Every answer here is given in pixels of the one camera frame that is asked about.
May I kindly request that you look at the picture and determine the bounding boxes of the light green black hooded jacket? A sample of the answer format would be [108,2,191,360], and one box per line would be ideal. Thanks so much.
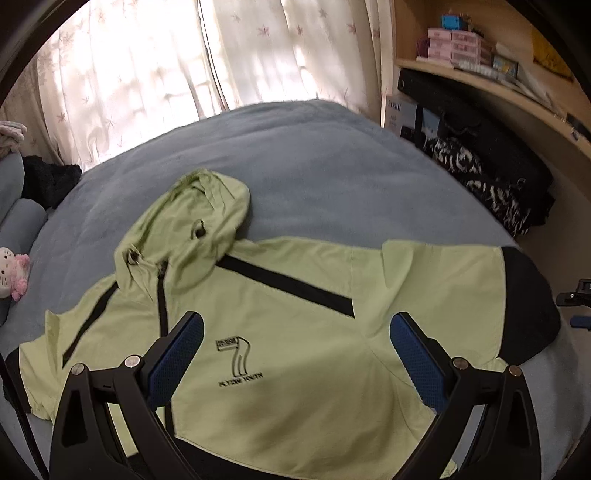
[9,170,562,479]

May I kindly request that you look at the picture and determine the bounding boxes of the white pink cat plush toy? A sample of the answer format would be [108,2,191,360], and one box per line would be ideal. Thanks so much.
[0,247,31,302]

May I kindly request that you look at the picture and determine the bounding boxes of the lower blue pillow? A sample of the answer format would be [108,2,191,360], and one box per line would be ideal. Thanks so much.
[0,199,47,254]

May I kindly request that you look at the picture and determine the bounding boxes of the blue pillow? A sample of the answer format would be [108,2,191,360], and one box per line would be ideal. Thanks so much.
[0,152,25,221]
[0,199,47,254]

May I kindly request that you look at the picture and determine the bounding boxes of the black knitted garment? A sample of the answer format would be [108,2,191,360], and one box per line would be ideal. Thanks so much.
[21,155,82,210]

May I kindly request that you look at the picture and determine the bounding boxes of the black white patterned cloth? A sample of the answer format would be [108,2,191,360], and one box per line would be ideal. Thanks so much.
[423,124,555,238]

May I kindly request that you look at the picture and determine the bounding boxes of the upper blue pillow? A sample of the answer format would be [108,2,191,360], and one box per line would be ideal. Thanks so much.
[0,152,25,221]

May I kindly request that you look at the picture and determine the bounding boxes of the blue fleece bed blanket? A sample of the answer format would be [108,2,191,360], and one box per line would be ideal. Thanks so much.
[0,98,591,480]

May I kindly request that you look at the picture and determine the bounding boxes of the white blue cardboard box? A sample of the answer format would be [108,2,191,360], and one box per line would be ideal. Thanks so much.
[384,93,440,139]

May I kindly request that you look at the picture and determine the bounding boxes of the floral sheer curtain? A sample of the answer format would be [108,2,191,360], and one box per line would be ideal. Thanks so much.
[1,1,394,170]

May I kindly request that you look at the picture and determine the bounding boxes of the books on shelf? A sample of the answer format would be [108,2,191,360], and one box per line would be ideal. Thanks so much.
[455,48,556,110]

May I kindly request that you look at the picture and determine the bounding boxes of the light wooden shelf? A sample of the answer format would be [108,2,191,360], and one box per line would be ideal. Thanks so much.
[392,0,591,160]

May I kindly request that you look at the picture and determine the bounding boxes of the stack of pink boxes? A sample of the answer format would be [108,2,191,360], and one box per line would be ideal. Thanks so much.
[428,28,493,66]

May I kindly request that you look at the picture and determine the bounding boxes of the small blue box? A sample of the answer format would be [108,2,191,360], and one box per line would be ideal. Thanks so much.
[440,14,469,31]

